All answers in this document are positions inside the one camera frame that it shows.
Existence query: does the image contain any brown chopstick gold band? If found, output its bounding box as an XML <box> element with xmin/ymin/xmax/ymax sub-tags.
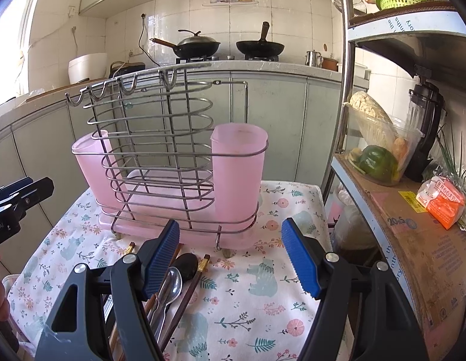
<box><xmin>159</xmin><ymin>254</ymin><xmax>211</xmax><ymax>351</ymax></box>

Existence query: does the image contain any metal spoon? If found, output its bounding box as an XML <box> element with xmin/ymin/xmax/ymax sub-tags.
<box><xmin>148</xmin><ymin>267</ymin><xmax>182</xmax><ymax>341</ymax></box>

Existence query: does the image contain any black spoon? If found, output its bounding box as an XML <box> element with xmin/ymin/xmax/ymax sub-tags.
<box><xmin>172</xmin><ymin>253</ymin><xmax>199</xmax><ymax>282</ymax></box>

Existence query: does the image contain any pink drip tray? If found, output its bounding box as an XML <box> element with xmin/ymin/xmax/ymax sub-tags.
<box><xmin>94</xmin><ymin>169</ymin><xmax>257</xmax><ymax>249</ymax></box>

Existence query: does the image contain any floral table cloth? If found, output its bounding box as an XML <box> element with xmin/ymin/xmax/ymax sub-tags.
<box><xmin>6</xmin><ymin>181</ymin><xmax>330</xmax><ymax>360</ymax></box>

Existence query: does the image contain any pink cup left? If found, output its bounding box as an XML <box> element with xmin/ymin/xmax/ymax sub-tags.
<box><xmin>72</xmin><ymin>130</ymin><xmax>120</xmax><ymax>213</ymax></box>

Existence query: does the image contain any pink cup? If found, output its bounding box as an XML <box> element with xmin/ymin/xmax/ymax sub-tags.
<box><xmin>211</xmin><ymin>122</ymin><xmax>268</xmax><ymax>231</ymax></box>
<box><xmin>72</xmin><ymin>130</ymin><xmax>120</xmax><ymax>213</ymax></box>

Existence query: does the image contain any pink cup right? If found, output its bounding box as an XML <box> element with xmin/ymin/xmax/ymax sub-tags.
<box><xmin>211</xmin><ymin>122</ymin><xmax>268</xmax><ymax>231</ymax></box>

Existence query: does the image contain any green bell pepper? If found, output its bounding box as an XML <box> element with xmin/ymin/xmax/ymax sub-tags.
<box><xmin>357</xmin><ymin>145</ymin><xmax>398</xmax><ymax>184</ymax></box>

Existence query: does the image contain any clear plastic vegetable container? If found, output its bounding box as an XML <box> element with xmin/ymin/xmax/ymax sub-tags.
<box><xmin>345</xmin><ymin>105</ymin><xmax>424</xmax><ymax>186</ymax></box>

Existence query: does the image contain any metal shelf rack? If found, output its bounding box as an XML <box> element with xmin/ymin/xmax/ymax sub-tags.
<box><xmin>323</xmin><ymin>0</ymin><xmax>466</xmax><ymax>360</ymax></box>

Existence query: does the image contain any napa cabbage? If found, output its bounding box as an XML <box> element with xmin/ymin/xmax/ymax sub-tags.
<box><xmin>349</xmin><ymin>91</ymin><xmax>397</xmax><ymax>150</ymax></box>

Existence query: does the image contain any orange white package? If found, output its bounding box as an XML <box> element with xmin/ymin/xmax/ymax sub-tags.
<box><xmin>416</xmin><ymin>176</ymin><xmax>466</xmax><ymax>230</ymax></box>

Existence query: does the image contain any white rice cooker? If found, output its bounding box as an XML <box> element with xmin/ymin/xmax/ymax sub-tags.
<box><xmin>67</xmin><ymin>53</ymin><xmax>107</xmax><ymax>84</ymax></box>

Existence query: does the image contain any black electric hotplate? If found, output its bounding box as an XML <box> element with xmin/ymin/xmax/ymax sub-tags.
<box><xmin>109</xmin><ymin>61</ymin><xmax>146</xmax><ymax>78</ymax></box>

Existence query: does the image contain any gas stove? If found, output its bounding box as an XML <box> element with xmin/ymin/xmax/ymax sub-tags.
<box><xmin>175</xmin><ymin>55</ymin><xmax>279</xmax><ymax>63</ymax></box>

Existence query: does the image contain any black blender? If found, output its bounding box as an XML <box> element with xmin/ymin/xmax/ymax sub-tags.
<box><xmin>405</xmin><ymin>77</ymin><xmax>445</xmax><ymax>183</ymax></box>

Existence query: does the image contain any lidded black wok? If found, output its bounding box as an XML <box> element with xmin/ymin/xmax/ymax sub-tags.
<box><xmin>151</xmin><ymin>29</ymin><xmax>220</xmax><ymax>60</ymax></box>

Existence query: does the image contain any metal kettle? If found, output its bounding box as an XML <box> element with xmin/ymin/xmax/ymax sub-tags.
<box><xmin>305</xmin><ymin>50</ymin><xmax>323</xmax><ymax>68</ymax></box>

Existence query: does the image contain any open black wok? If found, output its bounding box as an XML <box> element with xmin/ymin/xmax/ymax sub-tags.
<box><xmin>236</xmin><ymin>21</ymin><xmax>284</xmax><ymax>60</ymax></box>

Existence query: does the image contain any metal wire utensil rack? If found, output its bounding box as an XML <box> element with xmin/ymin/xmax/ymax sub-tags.
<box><xmin>65</xmin><ymin>63</ymin><xmax>261</xmax><ymax>251</ymax></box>

